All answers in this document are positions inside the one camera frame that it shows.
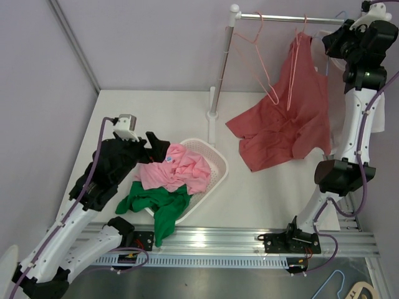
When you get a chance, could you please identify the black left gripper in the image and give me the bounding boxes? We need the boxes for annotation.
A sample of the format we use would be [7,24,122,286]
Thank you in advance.
[111,131,169,185]

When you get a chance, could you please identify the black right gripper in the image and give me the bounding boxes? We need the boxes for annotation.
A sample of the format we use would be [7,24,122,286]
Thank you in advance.
[324,19,370,64]

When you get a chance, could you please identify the white t shirt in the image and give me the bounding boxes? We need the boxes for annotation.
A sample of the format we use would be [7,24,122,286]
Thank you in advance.
[313,29,387,155]

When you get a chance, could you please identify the light pink shirt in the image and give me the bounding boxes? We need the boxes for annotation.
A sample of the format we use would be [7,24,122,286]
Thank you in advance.
[134,143,211,195]

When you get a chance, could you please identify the light blue wire hanger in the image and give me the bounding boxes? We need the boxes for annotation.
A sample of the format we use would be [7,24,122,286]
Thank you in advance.
[312,30,345,76]

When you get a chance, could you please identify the pink wire hanger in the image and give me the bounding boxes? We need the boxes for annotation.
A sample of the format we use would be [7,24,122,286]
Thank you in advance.
[231,11,279,105]
[286,14,308,112]

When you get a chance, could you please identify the green t shirt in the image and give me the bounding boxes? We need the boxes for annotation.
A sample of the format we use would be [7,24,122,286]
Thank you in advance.
[115,181,191,247]

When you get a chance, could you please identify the coral red shirt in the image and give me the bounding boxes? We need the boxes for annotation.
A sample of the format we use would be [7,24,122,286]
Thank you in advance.
[226,33,331,172]

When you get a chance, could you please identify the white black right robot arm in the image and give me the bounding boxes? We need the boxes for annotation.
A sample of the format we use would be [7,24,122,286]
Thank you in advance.
[283,19,398,252]

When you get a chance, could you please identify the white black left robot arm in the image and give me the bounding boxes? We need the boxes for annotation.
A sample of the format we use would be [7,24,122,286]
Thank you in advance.
[11,131,170,298]

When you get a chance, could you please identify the blue hanger on floor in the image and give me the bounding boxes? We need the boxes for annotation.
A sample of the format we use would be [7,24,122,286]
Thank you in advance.
[310,269,345,299]

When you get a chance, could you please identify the wooden hanger on floor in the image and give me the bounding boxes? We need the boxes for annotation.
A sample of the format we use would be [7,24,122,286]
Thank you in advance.
[345,282,380,299]

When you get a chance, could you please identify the white perforated plastic basket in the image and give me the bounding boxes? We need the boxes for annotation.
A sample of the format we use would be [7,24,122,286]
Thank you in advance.
[145,138,229,225]

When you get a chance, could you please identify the silver clothes rack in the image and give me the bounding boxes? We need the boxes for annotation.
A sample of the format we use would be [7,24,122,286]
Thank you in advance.
[206,4,344,146]

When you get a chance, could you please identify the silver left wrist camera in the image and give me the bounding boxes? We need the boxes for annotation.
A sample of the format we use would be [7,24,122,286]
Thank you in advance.
[113,114,139,142]

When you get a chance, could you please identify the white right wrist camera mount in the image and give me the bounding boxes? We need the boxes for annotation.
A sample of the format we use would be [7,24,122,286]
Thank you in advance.
[350,1,392,31]

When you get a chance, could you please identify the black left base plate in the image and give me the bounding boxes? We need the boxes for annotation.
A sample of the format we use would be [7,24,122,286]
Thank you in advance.
[121,231,155,252]

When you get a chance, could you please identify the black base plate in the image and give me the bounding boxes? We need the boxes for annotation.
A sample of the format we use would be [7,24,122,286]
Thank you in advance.
[121,231,155,252]
[257,232,321,254]

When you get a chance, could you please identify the aluminium mounting rail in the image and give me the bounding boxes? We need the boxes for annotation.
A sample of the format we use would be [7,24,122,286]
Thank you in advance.
[41,225,381,258]

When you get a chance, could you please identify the white slotted cable duct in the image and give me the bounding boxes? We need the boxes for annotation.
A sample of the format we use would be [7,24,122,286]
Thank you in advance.
[92,253,289,269]

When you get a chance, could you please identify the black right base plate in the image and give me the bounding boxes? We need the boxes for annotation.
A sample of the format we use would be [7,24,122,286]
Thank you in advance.
[257,232,321,254]

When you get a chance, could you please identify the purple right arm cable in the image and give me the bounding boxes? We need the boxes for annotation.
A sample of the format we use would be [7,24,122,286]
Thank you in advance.
[304,0,399,277]

